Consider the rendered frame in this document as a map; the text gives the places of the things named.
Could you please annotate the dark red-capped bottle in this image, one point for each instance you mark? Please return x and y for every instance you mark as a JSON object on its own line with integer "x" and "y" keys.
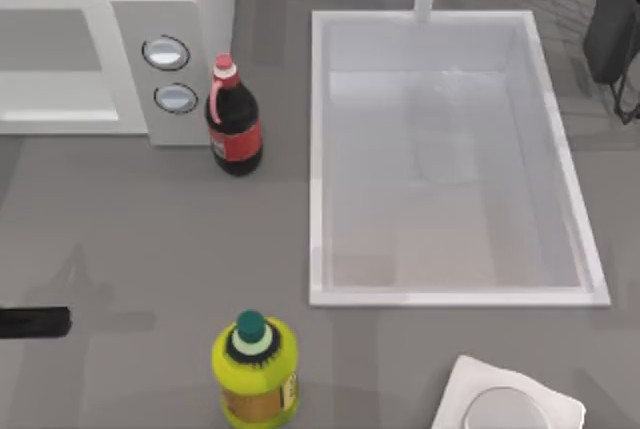
{"x": 234, "y": 124}

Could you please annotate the white sink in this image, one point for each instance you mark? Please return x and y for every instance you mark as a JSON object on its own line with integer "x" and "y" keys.
{"x": 440, "y": 164}

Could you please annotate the round microwave knob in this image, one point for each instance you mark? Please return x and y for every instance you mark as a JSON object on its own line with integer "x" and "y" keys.
{"x": 176, "y": 97}
{"x": 166, "y": 52}

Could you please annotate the yellow-green bottle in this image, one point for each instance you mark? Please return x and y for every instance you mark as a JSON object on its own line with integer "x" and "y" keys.
{"x": 256, "y": 374}

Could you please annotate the white square coaster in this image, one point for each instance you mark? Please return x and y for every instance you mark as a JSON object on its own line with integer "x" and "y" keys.
{"x": 467, "y": 379}

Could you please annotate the pale microwave oven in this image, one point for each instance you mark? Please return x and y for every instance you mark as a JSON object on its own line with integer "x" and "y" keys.
{"x": 60, "y": 74}

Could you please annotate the grey round cup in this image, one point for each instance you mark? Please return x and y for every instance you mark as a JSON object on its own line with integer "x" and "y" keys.
{"x": 505, "y": 411}

